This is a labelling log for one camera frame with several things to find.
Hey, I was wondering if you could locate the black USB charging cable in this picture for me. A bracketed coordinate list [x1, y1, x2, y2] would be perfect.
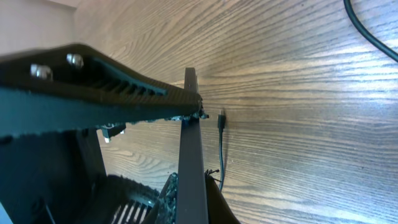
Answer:
[216, 0, 398, 193]

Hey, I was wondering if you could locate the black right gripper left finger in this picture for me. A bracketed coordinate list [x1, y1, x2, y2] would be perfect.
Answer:
[1, 44, 206, 138]

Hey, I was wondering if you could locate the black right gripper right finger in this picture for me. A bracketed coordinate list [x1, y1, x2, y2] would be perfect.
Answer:
[141, 169, 242, 224]

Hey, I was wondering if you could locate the black Samsung Galaxy smartphone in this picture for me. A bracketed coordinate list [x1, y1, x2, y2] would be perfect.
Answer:
[175, 67, 210, 224]

